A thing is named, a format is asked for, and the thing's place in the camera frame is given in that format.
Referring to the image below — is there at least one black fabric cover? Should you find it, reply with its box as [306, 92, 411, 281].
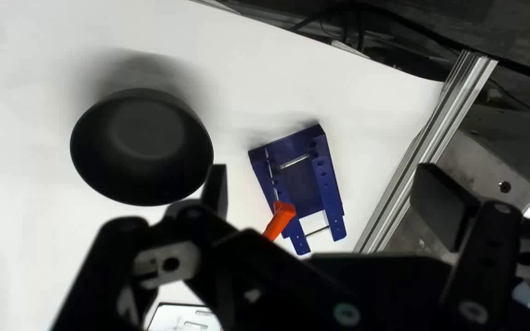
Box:
[194, 0, 530, 81]

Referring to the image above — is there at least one metal tool with orange handle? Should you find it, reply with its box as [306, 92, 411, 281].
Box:
[262, 200, 301, 243]

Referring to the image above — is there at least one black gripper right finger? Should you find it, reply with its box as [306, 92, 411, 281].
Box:
[411, 162, 525, 331]

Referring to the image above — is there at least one grey metal base block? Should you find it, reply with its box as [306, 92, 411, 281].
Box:
[387, 128, 530, 254]

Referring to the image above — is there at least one aluminum extrusion rail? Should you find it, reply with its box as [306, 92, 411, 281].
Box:
[354, 49, 501, 254]

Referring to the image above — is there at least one blue plastic rack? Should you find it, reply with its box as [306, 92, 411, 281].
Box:
[247, 123, 348, 257]

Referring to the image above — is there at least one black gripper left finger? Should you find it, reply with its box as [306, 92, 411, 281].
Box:
[50, 162, 262, 331]

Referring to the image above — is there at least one black bowl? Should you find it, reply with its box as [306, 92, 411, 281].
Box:
[69, 86, 216, 208]

